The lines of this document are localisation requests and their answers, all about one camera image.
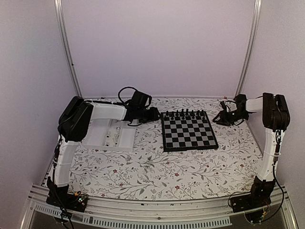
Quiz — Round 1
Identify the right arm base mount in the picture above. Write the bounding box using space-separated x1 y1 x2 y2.
228 189 272 224

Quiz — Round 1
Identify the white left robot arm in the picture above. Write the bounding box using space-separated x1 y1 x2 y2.
47 90 160 207

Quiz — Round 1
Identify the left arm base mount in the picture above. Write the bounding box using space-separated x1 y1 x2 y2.
46 186 88 212

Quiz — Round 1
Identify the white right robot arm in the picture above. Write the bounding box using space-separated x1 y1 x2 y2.
213 93 290 183

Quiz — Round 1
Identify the black chess pawns row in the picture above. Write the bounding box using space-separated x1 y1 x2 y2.
163 113 207 121

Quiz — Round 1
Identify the black and silver chessboard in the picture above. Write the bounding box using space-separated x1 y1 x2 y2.
161 113 219 152

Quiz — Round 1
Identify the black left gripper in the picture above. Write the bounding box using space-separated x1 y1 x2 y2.
137 107 162 124

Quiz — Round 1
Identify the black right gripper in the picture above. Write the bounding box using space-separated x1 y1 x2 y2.
213 109 248 126

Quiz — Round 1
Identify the left aluminium frame post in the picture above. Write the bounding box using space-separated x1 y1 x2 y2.
54 0 82 97

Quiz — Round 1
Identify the aluminium frame post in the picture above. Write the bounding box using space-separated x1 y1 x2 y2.
235 0 263 96
54 0 82 97

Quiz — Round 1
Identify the right aluminium frame post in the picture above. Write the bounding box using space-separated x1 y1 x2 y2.
235 0 263 96

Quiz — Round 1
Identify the black chess pieces back row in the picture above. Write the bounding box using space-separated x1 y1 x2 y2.
162 109 206 117

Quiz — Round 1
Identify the front aluminium rail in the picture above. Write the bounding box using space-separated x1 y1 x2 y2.
21 185 299 229

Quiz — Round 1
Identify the white plastic tray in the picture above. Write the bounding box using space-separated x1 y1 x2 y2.
81 119 136 152

